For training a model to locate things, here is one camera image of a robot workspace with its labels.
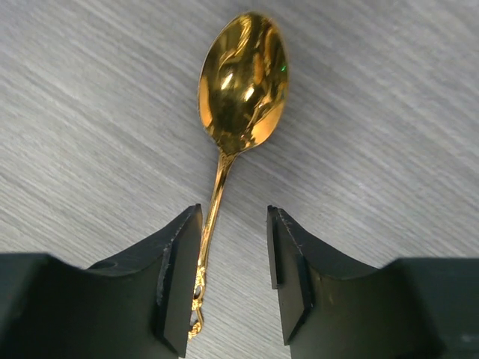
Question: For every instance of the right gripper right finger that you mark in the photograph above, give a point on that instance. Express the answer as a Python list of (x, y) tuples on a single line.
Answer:
[(333, 306)]

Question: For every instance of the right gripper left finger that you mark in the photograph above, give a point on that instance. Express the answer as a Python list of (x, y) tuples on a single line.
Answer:
[(134, 304)]

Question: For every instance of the gold spoon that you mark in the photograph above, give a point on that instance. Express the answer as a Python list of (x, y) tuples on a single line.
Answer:
[(242, 92)]

